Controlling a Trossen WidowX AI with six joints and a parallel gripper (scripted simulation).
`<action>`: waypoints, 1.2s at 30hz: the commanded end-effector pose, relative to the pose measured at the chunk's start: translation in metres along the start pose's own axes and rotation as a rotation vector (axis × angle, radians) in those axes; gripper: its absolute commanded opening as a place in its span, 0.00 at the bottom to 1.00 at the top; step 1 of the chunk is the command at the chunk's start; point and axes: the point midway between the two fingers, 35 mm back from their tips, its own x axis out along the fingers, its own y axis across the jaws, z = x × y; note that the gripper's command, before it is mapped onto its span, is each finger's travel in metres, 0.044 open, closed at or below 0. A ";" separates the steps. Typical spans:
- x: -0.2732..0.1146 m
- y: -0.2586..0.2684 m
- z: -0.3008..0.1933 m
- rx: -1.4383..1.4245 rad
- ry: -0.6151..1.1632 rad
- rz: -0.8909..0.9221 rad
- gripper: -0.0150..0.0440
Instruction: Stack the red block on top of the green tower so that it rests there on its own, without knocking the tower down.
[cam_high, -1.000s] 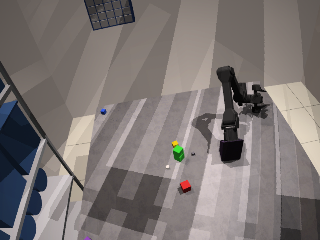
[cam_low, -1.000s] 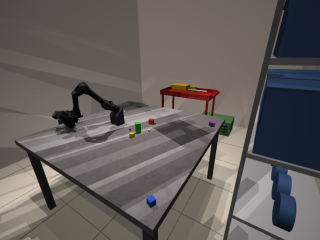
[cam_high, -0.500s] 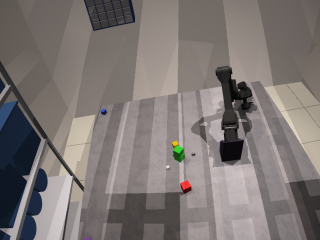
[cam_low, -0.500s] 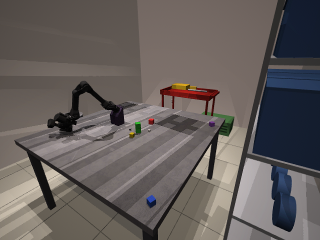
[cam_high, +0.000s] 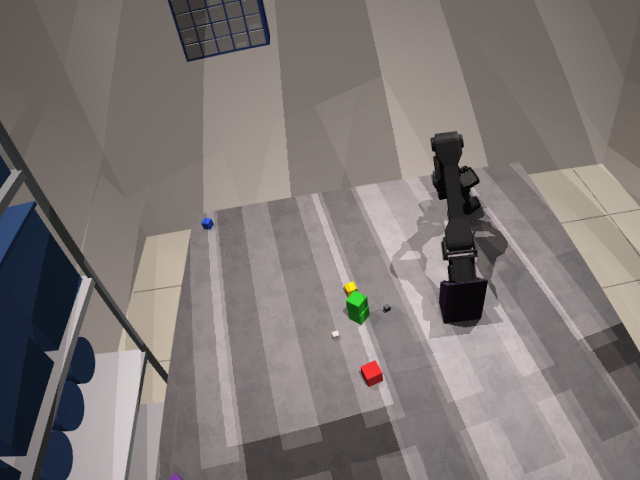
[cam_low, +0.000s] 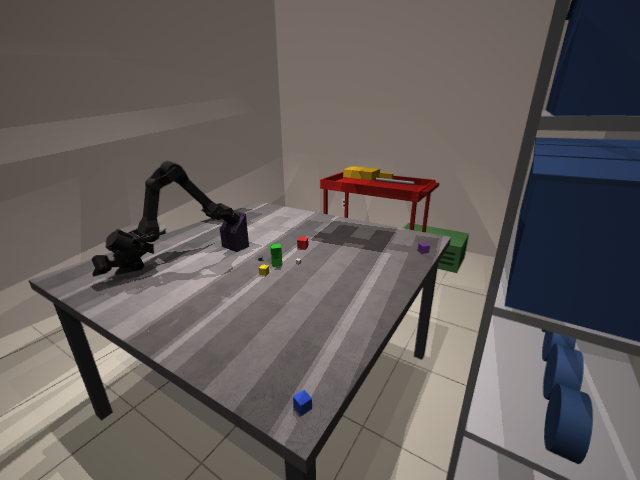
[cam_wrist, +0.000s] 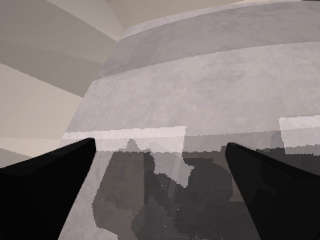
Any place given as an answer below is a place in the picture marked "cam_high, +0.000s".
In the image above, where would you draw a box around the small yellow cube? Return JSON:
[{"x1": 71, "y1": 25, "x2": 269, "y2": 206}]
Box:
[{"x1": 344, "y1": 282, "x2": 358, "y2": 298}]

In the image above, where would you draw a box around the red block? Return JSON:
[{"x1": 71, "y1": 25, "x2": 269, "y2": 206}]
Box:
[{"x1": 361, "y1": 360, "x2": 383, "y2": 387}]

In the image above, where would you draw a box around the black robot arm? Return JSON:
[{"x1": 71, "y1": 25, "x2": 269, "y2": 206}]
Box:
[{"x1": 430, "y1": 131, "x2": 480, "y2": 284}]

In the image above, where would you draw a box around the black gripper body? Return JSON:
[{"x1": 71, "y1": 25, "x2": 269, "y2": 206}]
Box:
[{"x1": 462, "y1": 190, "x2": 481, "y2": 215}]

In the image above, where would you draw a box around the small blue block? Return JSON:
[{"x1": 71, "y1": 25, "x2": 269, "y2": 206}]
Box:
[{"x1": 201, "y1": 217, "x2": 214, "y2": 230}]

